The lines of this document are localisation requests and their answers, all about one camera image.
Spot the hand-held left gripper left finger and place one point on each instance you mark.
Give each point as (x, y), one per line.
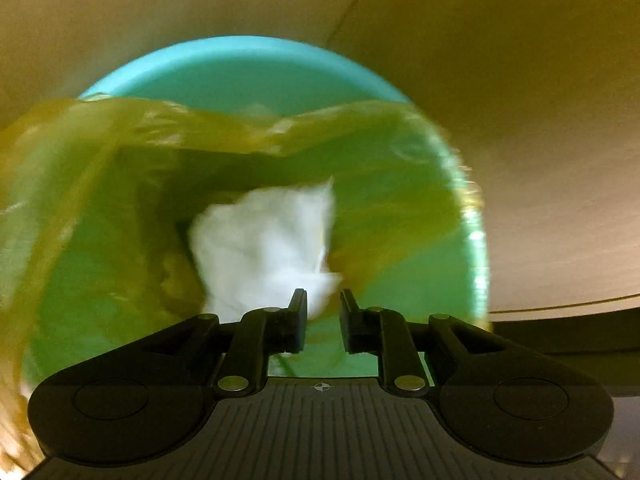
(299, 320)

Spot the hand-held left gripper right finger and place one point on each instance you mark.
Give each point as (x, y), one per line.
(350, 320)

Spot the white tissue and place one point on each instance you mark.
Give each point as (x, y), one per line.
(260, 245)

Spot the yellow bin bag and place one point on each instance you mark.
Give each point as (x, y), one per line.
(150, 130)

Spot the teal trash bin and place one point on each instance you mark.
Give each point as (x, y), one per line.
(240, 75)

